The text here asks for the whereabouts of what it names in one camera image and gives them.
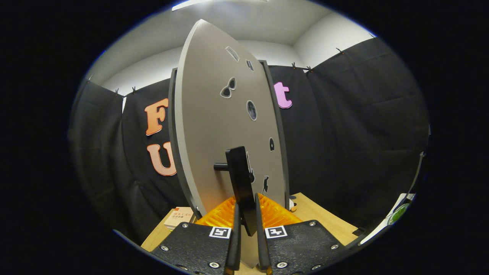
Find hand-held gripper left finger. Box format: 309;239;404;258
150;195;242;275

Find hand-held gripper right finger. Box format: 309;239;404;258
254;193;350;275

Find black cabinet door handle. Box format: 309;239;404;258
214;146;258;236

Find beige shoe cabinet door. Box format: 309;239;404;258
174;19;287;268

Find dark grey shoe cabinet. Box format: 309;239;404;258
168;59;291;220

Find black backdrop cloth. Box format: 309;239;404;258
69;36;430;245

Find rectangular ceiling light panel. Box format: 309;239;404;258
172;0;268;11

